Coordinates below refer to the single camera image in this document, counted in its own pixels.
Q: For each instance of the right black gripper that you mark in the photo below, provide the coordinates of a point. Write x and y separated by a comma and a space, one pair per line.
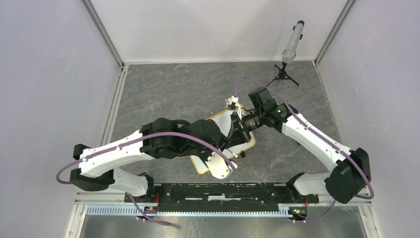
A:
238, 136

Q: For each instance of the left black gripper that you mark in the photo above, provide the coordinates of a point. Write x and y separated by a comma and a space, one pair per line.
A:
223, 145

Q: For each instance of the yellow framed whiteboard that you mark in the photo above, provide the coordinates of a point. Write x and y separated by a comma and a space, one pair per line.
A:
223, 121

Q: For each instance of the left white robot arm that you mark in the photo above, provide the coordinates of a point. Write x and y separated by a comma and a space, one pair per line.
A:
100, 168

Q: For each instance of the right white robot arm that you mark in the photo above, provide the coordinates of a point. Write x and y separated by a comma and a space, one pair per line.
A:
348, 170

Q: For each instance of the black microphone tripod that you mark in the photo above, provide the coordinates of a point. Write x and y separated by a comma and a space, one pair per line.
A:
282, 74

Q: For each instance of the silver microphone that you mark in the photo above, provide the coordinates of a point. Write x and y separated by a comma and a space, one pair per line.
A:
289, 54

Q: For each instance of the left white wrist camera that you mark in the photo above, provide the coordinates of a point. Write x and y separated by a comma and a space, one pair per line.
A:
218, 167

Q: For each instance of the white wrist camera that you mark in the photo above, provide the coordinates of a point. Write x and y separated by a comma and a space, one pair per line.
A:
218, 167
232, 104

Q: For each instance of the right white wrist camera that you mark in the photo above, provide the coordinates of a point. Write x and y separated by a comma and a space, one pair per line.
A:
232, 104

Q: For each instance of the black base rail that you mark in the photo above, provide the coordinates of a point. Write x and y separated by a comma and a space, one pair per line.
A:
222, 197

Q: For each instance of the grey slotted cable duct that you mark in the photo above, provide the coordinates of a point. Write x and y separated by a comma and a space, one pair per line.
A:
131, 210

